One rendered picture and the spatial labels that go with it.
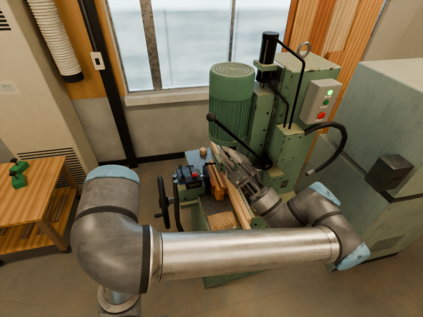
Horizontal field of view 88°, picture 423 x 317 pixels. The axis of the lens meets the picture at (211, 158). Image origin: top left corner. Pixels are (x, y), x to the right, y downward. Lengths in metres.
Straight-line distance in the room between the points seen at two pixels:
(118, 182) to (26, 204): 1.55
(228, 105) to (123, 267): 0.65
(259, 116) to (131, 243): 0.72
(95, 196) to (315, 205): 0.56
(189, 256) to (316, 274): 1.74
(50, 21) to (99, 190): 1.67
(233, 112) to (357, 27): 1.96
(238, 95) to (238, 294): 1.46
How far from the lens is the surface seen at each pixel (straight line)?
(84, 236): 0.44
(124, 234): 0.42
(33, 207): 1.97
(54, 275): 2.24
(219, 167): 1.11
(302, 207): 0.72
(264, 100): 0.93
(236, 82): 0.83
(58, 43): 2.06
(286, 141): 0.94
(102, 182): 0.49
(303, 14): 2.31
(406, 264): 2.54
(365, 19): 2.71
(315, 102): 0.94
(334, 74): 1.01
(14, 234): 2.39
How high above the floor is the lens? 1.80
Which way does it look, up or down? 41 degrees down
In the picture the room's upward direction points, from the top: 1 degrees clockwise
